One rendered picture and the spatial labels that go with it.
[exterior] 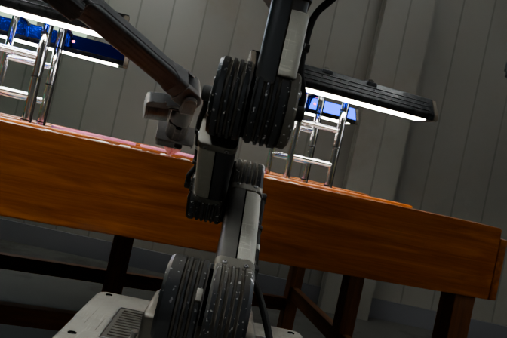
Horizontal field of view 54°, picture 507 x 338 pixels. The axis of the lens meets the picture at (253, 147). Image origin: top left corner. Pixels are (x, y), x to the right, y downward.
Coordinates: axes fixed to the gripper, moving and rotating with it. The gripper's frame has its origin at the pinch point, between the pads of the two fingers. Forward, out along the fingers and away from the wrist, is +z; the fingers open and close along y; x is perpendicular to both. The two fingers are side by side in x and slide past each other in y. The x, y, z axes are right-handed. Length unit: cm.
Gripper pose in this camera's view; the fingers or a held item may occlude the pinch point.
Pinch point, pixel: (169, 153)
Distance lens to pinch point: 141.6
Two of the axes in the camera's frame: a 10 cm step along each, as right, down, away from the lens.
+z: -3.2, 6.2, 7.1
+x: -0.1, 7.5, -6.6
